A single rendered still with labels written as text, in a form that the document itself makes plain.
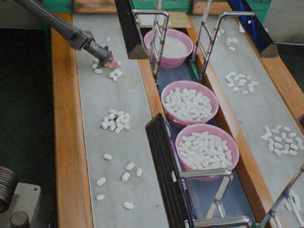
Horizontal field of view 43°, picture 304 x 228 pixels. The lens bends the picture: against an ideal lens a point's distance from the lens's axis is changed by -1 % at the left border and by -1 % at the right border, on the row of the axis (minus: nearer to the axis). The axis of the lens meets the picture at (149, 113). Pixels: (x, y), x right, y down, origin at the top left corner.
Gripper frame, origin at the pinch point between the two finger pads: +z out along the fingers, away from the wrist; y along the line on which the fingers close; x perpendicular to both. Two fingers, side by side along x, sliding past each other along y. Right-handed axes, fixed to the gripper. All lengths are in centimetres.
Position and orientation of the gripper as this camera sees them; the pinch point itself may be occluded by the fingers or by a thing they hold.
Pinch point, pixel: (116, 64)
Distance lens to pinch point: 193.8
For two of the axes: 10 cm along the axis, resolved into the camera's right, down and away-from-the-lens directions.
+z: 6.4, 4.1, 6.5
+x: -7.4, 5.5, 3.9
